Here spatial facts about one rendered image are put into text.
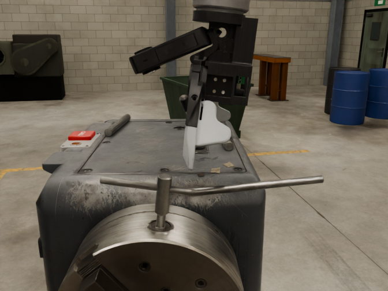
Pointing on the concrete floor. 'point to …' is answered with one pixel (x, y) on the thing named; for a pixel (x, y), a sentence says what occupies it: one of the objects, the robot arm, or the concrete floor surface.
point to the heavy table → (273, 76)
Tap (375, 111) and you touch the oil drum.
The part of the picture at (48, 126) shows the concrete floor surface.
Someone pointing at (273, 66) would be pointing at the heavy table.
